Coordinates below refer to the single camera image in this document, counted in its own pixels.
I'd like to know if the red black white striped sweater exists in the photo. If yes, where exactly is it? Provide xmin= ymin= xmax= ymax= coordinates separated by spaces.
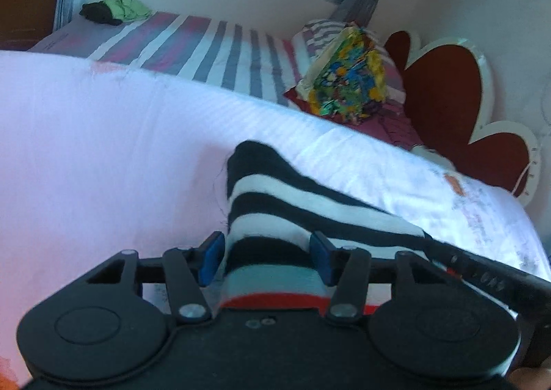
xmin=220 ymin=141 xmax=430 ymax=311

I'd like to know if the pink floral bed sheet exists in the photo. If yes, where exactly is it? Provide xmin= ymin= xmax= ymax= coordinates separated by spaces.
xmin=1 ymin=52 xmax=550 ymax=389

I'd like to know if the maroon blanket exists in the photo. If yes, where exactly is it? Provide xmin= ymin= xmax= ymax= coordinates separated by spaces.
xmin=283 ymin=88 xmax=428 ymax=152

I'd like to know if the colourful patterned pillow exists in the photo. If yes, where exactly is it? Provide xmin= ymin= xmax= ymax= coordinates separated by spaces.
xmin=295 ymin=25 xmax=387 ymax=124

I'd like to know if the red heart-shaped headboard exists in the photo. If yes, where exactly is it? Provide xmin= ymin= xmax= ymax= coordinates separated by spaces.
xmin=385 ymin=30 xmax=541 ymax=205

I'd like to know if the striped purple white bed sheet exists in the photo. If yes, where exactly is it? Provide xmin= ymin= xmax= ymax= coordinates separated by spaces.
xmin=33 ymin=11 xmax=311 ymax=106

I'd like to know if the striped pillow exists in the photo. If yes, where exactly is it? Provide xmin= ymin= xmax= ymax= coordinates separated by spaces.
xmin=291 ymin=19 xmax=406 ymax=105

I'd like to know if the green cloth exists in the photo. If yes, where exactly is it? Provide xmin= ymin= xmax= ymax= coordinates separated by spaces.
xmin=103 ymin=0 xmax=152 ymax=23

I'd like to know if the black cloth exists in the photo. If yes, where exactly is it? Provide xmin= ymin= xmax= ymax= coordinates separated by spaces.
xmin=80 ymin=1 xmax=122 ymax=27

